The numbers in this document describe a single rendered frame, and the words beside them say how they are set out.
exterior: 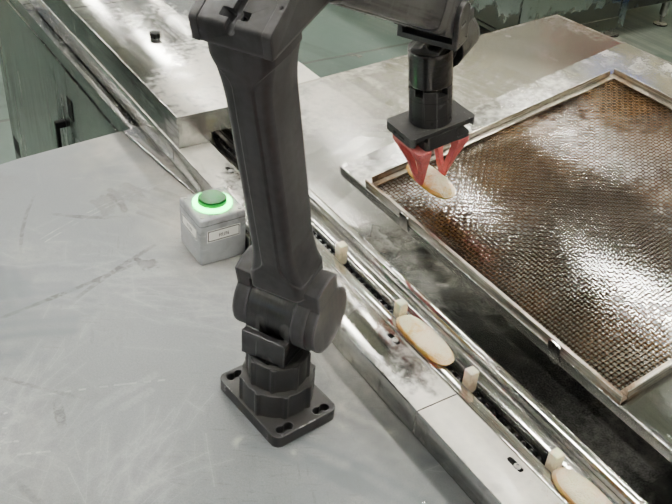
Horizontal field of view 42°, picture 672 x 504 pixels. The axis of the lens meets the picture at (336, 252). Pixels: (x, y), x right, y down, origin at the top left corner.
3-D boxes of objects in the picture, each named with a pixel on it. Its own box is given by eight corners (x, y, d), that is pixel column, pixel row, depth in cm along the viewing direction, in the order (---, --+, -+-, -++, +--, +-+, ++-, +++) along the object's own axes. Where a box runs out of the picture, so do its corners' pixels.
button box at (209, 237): (178, 258, 127) (175, 194, 121) (227, 244, 131) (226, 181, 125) (202, 289, 122) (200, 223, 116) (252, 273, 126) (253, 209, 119)
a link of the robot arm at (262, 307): (241, 361, 96) (283, 379, 94) (241, 289, 90) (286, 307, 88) (284, 316, 103) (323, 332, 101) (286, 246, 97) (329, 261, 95)
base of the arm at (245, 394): (217, 385, 102) (275, 450, 95) (216, 333, 98) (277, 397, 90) (277, 357, 107) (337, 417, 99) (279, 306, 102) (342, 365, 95)
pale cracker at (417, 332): (388, 322, 109) (389, 314, 108) (412, 313, 111) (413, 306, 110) (436, 371, 102) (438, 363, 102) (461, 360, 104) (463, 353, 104)
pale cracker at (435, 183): (399, 168, 125) (399, 162, 124) (421, 160, 126) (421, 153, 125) (440, 203, 118) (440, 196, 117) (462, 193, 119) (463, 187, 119)
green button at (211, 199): (192, 202, 121) (192, 193, 120) (219, 196, 123) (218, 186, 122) (205, 217, 118) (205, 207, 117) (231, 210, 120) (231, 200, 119)
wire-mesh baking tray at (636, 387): (365, 187, 128) (365, 179, 127) (613, 75, 146) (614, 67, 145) (619, 406, 95) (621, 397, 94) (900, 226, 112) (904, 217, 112)
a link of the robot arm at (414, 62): (399, 45, 107) (442, 53, 105) (422, 21, 112) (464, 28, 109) (401, 94, 112) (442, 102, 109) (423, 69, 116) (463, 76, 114)
